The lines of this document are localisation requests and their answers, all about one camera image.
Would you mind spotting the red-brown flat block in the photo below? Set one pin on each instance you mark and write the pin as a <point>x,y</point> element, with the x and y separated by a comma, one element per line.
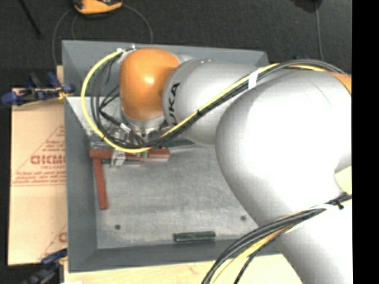
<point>100,185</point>
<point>159,155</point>
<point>100,154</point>

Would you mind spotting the grey metal bin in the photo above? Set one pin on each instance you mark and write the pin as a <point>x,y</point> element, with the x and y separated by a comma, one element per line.
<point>165,194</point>

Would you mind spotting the dark green flat block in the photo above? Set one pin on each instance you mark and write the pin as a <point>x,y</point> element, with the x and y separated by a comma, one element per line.
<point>194,236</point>
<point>177,144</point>

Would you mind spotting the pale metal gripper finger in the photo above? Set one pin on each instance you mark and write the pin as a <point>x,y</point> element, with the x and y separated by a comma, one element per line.
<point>117,158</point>

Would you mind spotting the brown cardboard board red print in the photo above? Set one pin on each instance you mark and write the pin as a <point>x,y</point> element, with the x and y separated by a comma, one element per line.
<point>35,158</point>

